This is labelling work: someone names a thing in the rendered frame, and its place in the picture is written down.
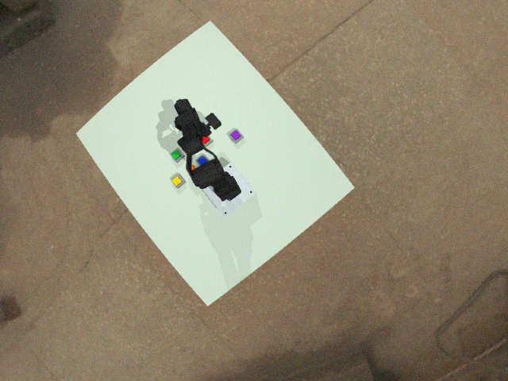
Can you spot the purple button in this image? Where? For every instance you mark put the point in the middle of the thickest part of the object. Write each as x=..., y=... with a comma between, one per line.
x=236, y=135

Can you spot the green button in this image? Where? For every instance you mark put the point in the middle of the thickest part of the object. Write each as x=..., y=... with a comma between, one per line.
x=177, y=155

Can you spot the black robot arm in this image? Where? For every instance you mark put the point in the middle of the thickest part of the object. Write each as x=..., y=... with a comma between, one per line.
x=211, y=172

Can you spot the red button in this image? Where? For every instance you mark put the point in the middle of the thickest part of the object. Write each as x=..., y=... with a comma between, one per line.
x=206, y=141

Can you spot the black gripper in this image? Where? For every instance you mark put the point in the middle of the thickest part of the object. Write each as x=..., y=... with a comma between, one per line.
x=213, y=121

